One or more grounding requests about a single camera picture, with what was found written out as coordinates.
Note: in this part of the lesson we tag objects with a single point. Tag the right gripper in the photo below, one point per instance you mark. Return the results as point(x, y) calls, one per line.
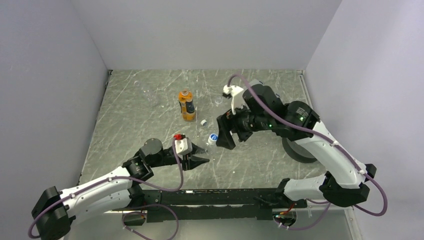
point(225, 122)

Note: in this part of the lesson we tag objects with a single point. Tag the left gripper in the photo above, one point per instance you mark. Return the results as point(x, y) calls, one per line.
point(193, 161)

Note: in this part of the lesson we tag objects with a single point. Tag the short clear plastic bottle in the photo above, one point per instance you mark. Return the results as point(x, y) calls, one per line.
point(218, 101)

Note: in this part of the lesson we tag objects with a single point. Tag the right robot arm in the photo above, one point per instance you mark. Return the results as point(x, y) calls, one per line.
point(343, 184)

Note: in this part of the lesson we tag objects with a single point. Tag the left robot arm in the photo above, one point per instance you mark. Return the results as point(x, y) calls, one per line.
point(56, 210)

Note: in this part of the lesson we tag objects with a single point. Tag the orange juice bottle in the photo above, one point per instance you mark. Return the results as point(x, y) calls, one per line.
point(186, 103)

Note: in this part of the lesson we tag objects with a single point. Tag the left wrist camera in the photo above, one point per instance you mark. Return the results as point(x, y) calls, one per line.
point(183, 145)

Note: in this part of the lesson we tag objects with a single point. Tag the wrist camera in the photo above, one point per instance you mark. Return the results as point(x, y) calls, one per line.
point(235, 93)
point(183, 145)

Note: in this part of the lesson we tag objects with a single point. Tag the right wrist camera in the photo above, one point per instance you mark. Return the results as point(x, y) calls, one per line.
point(235, 93)

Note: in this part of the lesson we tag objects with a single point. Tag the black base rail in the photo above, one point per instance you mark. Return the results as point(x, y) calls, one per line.
point(212, 204)

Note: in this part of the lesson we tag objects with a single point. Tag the aluminium frame rail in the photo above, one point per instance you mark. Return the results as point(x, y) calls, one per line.
point(338, 224)

